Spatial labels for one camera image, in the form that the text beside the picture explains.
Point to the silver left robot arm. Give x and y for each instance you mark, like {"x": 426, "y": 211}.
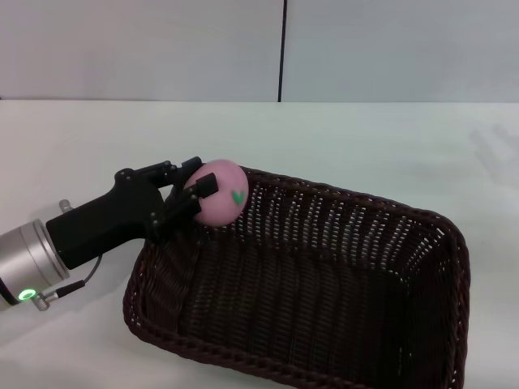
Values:
{"x": 28, "y": 259}

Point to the black vertical wall strip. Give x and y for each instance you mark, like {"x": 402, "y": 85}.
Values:
{"x": 282, "y": 48}

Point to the pink peach toy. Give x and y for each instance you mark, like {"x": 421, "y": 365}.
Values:
{"x": 225, "y": 202}

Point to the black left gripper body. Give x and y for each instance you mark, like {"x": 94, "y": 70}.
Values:
{"x": 105, "y": 223}

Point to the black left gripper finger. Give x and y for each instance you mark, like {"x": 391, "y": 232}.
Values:
{"x": 190, "y": 198}
{"x": 174, "y": 170}

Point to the dark brown wicker basket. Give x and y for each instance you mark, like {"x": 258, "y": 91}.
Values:
{"x": 308, "y": 291}

